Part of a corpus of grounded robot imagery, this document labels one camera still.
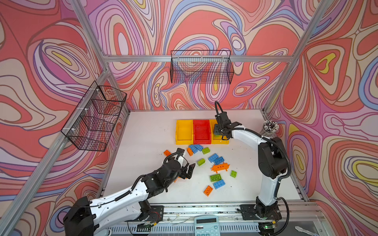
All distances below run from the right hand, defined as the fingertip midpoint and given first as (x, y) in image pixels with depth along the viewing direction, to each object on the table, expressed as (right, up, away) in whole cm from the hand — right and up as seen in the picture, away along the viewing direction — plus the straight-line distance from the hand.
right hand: (220, 132), depth 97 cm
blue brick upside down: (-2, -17, -6) cm, 19 cm away
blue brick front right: (-4, -29, -15) cm, 33 cm away
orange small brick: (-20, -13, -2) cm, 24 cm away
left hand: (-21, -15, -20) cm, 32 cm away
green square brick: (-10, -12, -2) cm, 16 cm away
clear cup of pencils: (+28, +4, -11) cm, 30 cm away
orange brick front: (-11, -31, -17) cm, 37 cm away
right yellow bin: (-4, -5, -2) cm, 7 cm away
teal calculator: (-13, -42, -30) cm, 53 cm away
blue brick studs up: (-6, -15, -6) cm, 18 cm away
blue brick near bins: (-15, -10, -1) cm, 18 cm away
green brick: (-13, -18, -7) cm, 24 cm away
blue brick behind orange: (-18, -11, -2) cm, 21 cm away
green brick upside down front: (-6, -25, -14) cm, 29 cm away
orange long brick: (-29, -28, -13) cm, 42 cm away
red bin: (-12, 0, +8) cm, 14 cm away
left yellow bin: (-25, 0, +8) cm, 26 cm away
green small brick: (+5, -24, -12) cm, 27 cm away
